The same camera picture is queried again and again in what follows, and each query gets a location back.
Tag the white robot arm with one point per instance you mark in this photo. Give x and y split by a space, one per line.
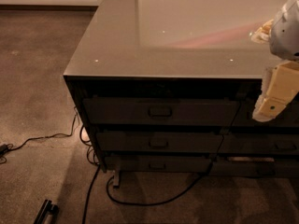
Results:
282 34

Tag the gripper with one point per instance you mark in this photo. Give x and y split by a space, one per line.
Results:
286 34

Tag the black metal bracket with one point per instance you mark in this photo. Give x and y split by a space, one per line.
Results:
47 213

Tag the drawer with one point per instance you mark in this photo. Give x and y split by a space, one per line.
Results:
159 142
160 111
260 144
141 163
255 167
288 118

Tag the black power adapter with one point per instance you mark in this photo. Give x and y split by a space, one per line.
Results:
3 149

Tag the dark cabinet with glass top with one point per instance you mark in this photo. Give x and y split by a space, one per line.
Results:
173 49

